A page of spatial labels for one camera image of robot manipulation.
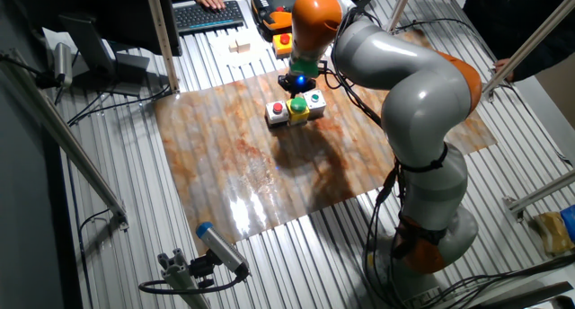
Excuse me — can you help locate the upright aluminium frame post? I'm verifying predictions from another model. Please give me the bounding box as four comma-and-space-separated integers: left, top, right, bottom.
144, 0, 181, 94

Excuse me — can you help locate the aluminium profile camera mount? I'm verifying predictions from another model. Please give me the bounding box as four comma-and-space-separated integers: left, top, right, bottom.
156, 248, 212, 309

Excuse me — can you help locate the diagonal aluminium frame beam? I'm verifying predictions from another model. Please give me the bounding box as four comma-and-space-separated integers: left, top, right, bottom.
482, 0, 575, 99

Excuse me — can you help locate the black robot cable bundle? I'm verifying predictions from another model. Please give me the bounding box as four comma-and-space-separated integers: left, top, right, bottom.
321, 7, 405, 308

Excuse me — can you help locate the grey monitor stand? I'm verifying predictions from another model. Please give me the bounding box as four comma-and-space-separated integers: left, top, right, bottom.
57, 14, 152, 98

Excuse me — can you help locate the white paper sheet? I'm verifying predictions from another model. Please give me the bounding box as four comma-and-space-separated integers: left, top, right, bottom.
208, 32, 270, 70

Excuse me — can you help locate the silver camera blue cap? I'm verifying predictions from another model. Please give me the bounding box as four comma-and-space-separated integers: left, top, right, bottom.
196, 222, 251, 277

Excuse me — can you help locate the onlooker in black clothes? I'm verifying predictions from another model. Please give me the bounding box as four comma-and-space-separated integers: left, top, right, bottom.
462, 0, 575, 84

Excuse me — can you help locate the yellow box green mushroom button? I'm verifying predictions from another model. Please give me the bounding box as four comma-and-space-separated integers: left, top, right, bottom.
286, 96, 311, 126

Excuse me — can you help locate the black floor cable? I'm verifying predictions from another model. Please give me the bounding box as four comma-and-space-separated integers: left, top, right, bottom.
421, 253, 575, 309

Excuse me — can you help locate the aluminium post with foot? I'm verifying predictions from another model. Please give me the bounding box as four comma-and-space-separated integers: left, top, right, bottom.
385, 0, 415, 31

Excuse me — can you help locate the marble pattern mat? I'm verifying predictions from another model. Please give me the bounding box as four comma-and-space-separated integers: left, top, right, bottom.
154, 59, 499, 256

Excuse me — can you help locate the silver cylinder camera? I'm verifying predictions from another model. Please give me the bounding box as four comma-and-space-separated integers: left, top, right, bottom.
53, 42, 74, 88

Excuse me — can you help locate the orange box red mushroom button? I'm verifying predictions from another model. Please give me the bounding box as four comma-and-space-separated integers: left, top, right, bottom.
272, 32, 294, 58

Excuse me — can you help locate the short aluminium beam with bracket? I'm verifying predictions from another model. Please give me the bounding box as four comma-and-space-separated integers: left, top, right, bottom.
502, 169, 575, 223

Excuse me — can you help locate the black monitor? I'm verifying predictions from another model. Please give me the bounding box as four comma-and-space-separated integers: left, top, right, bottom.
17, 0, 183, 57

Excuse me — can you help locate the brown plastic bag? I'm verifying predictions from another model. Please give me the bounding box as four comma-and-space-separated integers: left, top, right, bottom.
534, 211, 575, 255

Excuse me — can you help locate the black keyboard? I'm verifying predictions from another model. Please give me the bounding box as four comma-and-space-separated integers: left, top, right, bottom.
173, 0, 246, 35

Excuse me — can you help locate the black camera cable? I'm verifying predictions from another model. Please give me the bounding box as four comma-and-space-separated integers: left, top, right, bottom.
137, 272, 248, 296

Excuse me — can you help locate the onlooker left hand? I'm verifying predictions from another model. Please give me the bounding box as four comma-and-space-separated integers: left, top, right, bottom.
493, 58, 516, 84

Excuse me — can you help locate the grey box red button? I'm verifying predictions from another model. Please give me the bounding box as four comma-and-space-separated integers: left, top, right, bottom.
264, 100, 291, 128

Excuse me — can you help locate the orange black teach pendant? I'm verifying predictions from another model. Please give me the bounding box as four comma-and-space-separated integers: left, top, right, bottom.
250, 0, 309, 43

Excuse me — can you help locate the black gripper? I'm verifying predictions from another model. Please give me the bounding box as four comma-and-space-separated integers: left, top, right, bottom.
278, 74, 317, 98

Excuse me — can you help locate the long diagonal aluminium beam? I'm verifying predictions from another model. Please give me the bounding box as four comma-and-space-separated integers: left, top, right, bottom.
0, 48, 130, 232

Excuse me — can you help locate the grey box small green button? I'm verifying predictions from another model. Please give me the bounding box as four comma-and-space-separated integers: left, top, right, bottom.
303, 89, 328, 119

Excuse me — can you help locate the blue packet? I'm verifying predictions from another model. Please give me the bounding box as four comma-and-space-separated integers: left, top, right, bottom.
560, 205, 575, 243

